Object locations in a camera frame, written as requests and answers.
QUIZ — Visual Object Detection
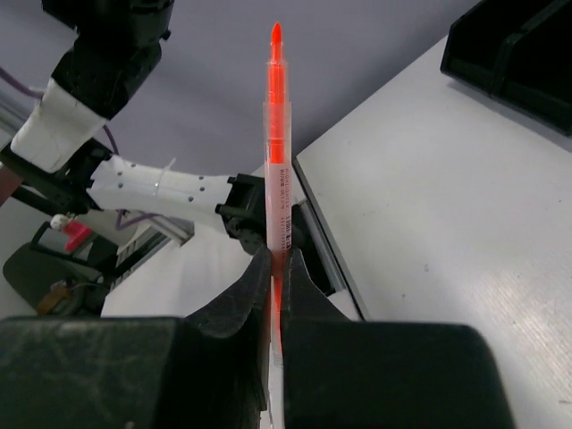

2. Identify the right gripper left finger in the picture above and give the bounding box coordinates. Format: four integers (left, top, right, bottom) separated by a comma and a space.
1, 248, 271, 428

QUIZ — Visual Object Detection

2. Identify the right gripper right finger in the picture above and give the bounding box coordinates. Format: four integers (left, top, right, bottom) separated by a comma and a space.
281, 250, 515, 428

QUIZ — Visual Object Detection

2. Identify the orange thin pen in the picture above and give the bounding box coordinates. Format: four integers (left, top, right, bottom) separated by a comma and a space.
262, 21, 296, 372

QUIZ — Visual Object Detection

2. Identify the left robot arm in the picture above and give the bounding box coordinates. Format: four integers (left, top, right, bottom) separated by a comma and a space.
1, 1, 265, 253

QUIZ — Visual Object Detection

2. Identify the black four-compartment organizer tray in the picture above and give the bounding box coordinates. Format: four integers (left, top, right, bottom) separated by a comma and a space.
441, 0, 571, 136

